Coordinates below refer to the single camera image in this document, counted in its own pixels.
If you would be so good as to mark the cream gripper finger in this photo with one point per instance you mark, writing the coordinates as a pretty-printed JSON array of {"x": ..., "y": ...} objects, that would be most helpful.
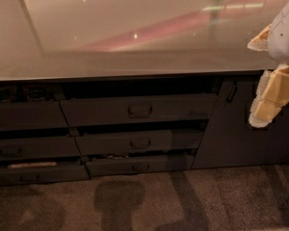
[
  {"x": 260, "y": 42},
  {"x": 272, "y": 95}
]

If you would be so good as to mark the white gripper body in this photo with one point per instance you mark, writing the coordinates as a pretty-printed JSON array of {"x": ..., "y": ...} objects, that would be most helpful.
[{"x": 285, "y": 36}]

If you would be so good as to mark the items in top left drawer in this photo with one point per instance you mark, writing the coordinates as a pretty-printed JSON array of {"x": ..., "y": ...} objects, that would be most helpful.
[{"x": 27, "y": 93}]

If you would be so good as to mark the pale item in bottom drawer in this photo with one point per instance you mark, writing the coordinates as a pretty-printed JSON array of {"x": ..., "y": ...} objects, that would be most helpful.
[{"x": 38, "y": 164}]

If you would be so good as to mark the dark grey cabinet door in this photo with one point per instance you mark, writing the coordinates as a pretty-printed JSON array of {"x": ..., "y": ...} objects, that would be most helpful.
[{"x": 230, "y": 141}]

